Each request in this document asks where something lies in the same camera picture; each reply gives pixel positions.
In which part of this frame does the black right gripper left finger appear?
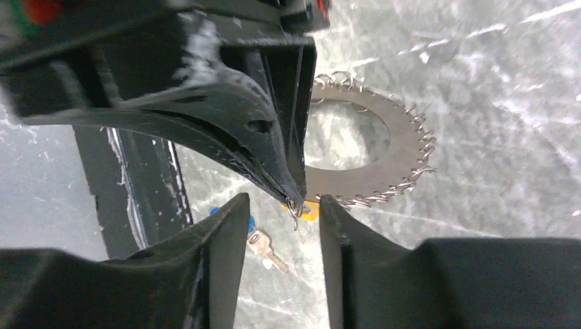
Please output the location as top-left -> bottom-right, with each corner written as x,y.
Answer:
1,193 -> 250,328

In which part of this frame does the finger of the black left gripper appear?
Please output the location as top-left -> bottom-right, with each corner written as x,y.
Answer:
220,36 -> 317,200

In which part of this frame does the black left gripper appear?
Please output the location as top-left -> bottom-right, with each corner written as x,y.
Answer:
1,1 -> 331,203

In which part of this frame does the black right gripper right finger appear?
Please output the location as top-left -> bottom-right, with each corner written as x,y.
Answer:
319,196 -> 580,328

